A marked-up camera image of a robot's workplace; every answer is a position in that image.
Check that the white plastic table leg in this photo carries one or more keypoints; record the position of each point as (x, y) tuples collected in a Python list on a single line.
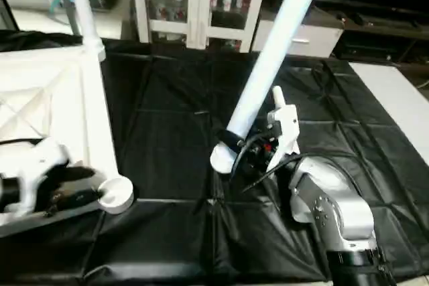
[(279, 96), (84, 5), (275, 51)]

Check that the white plastic table top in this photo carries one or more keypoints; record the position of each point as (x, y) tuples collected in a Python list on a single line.
[(67, 112)]

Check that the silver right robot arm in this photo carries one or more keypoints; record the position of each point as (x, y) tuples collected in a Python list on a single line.
[(332, 205)]

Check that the black work mat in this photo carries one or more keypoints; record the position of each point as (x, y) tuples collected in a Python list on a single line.
[(174, 112)]

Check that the white drawer unit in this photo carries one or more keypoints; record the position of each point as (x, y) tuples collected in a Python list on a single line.
[(301, 38)]

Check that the white glass door cabinet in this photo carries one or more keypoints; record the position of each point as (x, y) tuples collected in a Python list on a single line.
[(201, 1)]

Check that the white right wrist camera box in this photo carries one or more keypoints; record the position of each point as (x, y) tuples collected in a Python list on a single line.
[(285, 125)]

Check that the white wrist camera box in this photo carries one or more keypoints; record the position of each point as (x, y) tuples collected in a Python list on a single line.
[(285, 125), (33, 175)]

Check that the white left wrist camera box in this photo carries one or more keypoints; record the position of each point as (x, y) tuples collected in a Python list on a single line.
[(33, 175)]

